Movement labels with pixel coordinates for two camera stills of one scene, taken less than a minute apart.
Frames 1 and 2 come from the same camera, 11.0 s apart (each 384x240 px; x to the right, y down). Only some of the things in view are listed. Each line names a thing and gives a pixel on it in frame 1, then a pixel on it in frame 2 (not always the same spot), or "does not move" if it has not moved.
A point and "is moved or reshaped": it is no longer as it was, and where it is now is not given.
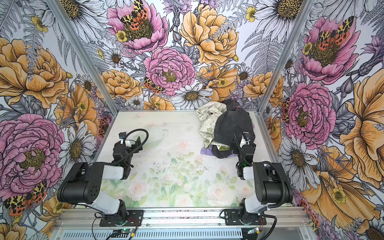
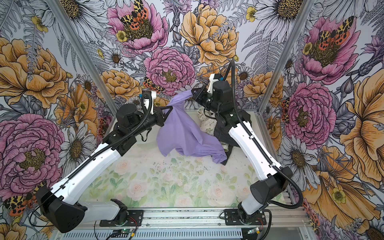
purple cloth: [208, 151] is moved or reshaped
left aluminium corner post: [88, 55] does not move
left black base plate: [134, 218] does not move
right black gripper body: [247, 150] -> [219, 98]
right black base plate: [241, 216] does not move
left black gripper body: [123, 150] -> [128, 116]
